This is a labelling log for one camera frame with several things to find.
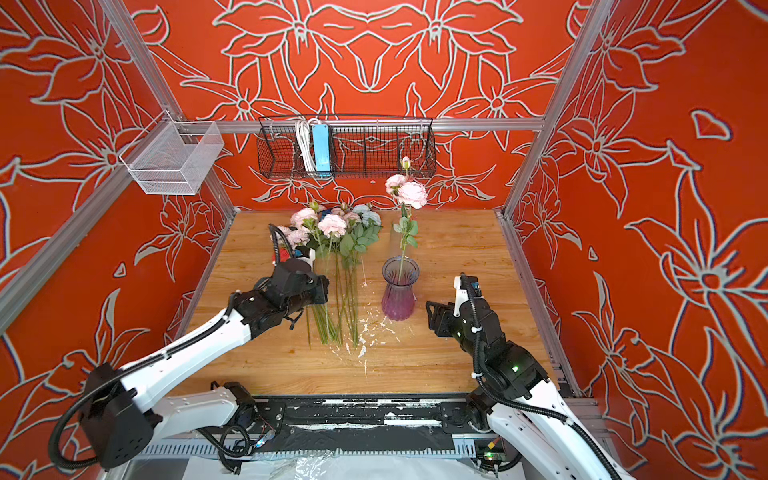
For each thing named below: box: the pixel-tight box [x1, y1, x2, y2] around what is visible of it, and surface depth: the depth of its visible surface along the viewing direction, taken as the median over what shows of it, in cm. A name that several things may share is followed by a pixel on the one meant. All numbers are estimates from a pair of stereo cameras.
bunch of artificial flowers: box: [272, 202, 382, 348], surface depth 93 cm
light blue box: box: [312, 124, 331, 177], surface depth 92 cm
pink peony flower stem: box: [384, 156, 428, 282], surface depth 74 cm
